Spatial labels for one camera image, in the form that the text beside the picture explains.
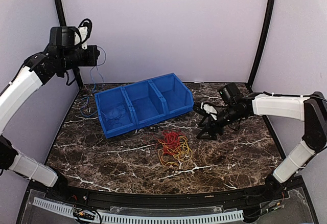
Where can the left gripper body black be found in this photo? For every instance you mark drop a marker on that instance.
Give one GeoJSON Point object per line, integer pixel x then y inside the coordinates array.
{"type": "Point", "coordinates": [72, 59]}

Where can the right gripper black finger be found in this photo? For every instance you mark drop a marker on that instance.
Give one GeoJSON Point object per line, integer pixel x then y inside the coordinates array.
{"type": "Point", "coordinates": [205, 121]}
{"type": "Point", "coordinates": [207, 134]}

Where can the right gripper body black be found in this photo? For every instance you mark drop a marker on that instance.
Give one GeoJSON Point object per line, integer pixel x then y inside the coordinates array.
{"type": "Point", "coordinates": [233, 115]}

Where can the blue three-compartment plastic bin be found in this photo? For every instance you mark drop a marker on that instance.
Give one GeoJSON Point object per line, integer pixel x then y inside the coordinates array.
{"type": "Point", "coordinates": [141, 104]}

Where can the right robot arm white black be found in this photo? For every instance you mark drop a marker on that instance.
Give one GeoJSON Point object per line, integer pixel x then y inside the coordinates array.
{"type": "Point", "coordinates": [300, 116]}

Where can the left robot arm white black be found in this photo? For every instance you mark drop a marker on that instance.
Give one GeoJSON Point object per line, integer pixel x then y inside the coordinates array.
{"type": "Point", "coordinates": [67, 49]}

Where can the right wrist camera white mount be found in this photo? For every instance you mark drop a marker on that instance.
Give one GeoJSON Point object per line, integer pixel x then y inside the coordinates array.
{"type": "Point", "coordinates": [206, 109]}

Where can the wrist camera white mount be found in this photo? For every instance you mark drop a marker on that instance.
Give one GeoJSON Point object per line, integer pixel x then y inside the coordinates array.
{"type": "Point", "coordinates": [84, 32]}
{"type": "Point", "coordinates": [206, 109]}

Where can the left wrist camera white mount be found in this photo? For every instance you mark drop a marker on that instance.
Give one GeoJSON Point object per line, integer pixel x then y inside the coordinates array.
{"type": "Point", "coordinates": [84, 32]}

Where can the black curved front rail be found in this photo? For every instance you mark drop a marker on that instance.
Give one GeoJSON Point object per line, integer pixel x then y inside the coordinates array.
{"type": "Point", "coordinates": [227, 199]}

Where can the white slotted cable duct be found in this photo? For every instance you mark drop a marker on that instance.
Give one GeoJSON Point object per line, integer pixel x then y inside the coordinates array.
{"type": "Point", "coordinates": [132, 215]}

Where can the right black frame post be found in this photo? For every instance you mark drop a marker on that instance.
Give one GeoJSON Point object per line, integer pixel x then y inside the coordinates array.
{"type": "Point", "coordinates": [262, 42]}

